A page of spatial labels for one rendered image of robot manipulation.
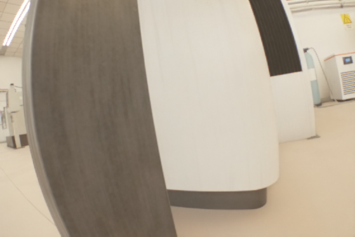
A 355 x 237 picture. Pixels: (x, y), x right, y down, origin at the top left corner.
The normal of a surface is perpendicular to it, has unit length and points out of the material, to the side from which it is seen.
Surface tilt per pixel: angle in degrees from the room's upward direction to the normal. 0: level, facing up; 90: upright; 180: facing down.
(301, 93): 90
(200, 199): 90
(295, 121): 90
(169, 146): 90
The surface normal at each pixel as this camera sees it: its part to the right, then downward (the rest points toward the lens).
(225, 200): -0.43, 0.06
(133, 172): 0.80, -0.15
